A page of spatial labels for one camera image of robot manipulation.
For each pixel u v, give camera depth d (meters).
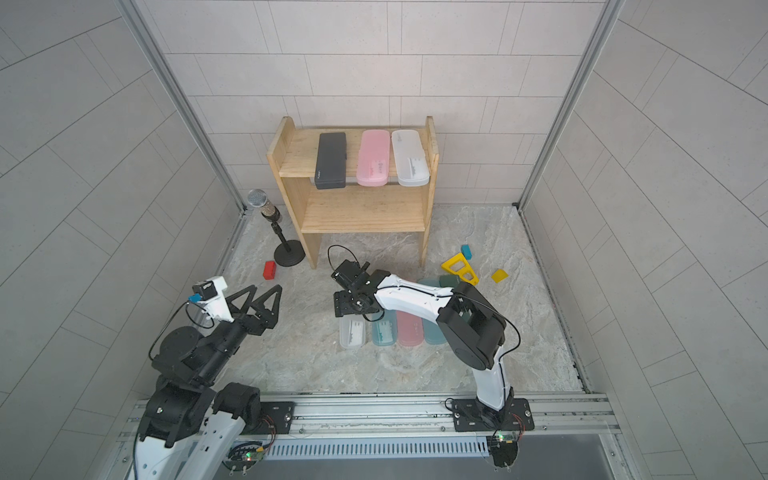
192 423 0.46
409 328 0.85
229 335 0.55
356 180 0.65
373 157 0.70
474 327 0.47
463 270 0.97
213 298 0.53
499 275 0.96
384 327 0.85
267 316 0.57
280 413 0.71
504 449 0.68
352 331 0.81
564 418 0.72
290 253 1.01
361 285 0.66
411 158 0.69
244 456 0.65
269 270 0.96
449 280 0.94
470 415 0.68
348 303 0.77
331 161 0.69
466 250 1.02
